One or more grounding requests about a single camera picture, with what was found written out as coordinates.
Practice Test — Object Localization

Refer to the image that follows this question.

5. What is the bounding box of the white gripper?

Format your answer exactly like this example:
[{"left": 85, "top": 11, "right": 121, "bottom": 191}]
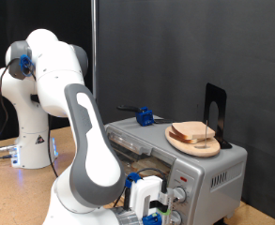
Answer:
[{"left": 129, "top": 175, "right": 176, "bottom": 218}]

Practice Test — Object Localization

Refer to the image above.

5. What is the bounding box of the glass oven door with handle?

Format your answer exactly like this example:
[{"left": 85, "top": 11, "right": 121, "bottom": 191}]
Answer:
[{"left": 107, "top": 126, "right": 177, "bottom": 180}]

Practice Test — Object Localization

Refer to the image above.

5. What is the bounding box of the metal spatula with blue block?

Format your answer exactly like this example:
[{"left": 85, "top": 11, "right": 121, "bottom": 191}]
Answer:
[{"left": 116, "top": 104, "right": 176, "bottom": 127}]

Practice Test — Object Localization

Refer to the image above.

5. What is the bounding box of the silver oven knob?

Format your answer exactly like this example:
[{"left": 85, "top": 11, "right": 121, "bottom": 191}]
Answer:
[
  {"left": 170, "top": 210, "right": 183, "bottom": 225},
  {"left": 174, "top": 187, "right": 188, "bottom": 204}
]

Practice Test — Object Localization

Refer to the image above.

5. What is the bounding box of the silver toaster oven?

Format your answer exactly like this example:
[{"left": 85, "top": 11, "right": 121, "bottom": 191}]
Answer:
[{"left": 104, "top": 113, "right": 248, "bottom": 225}]

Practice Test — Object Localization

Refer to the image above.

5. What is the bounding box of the round wooden plate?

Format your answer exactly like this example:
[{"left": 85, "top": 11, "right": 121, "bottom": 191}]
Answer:
[{"left": 164, "top": 126, "right": 222, "bottom": 158}]

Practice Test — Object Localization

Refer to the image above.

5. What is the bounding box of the bread slice stack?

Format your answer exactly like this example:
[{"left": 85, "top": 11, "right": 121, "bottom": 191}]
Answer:
[{"left": 171, "top": 121, "right": 216, "bottom": 141}]

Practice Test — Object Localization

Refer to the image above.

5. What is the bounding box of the black metal bookend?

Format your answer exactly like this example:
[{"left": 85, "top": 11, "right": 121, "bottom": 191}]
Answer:
[{"left": 203, "top": 82, "right": 233, "bottom": 150}]

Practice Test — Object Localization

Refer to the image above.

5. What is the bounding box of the vertical metal pole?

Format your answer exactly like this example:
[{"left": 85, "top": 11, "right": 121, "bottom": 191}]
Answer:
[{"left": 91, "top": 0, "right": 98, "bottom": 99}]

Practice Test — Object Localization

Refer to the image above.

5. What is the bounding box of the thin metal wire stopper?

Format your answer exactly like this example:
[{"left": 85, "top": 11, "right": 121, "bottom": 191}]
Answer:
[{"left": 195, "top": 120, "right": 212, "bottom": 150}]

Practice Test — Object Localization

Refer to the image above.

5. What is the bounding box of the black camera cable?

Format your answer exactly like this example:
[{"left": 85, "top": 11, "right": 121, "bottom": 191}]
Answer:
[{"left": 0, "top": 57, "right": 169, "bottom": 210}]

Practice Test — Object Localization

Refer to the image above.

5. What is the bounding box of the blue cable clip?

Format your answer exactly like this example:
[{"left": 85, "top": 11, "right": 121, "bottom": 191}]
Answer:
[{"left": 19, "top": 54, "right": 36, "bottom": 78}]

